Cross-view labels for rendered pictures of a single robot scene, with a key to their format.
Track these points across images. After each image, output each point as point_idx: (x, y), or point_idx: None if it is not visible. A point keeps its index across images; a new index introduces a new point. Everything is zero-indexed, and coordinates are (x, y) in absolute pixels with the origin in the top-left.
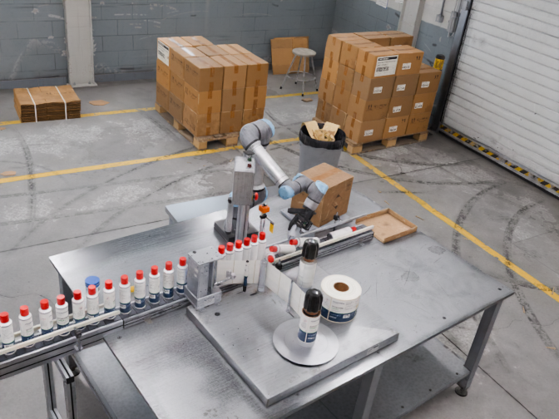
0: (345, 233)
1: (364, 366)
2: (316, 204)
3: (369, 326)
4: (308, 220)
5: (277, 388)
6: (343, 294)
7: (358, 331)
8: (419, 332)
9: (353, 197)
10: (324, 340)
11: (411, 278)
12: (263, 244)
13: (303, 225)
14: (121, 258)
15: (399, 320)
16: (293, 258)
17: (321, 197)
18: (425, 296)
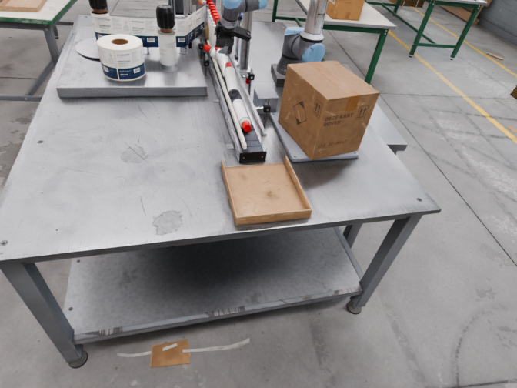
0: (237, 113)
1: (58, 71)
2: (221, 15)
3: (85, 77)
4: (215, 30)
5: (81, 30)
6: (108, 38)
7: (86, 70)
8: (47, 113)
9: (368, 198)
10: (96, 51)
11: (128, 153)
12: None
13: (215, 34)
14: (271, 36)
15: (78, 110)
16: (218, 78)
17: (222, 7)
18: (88, 147)
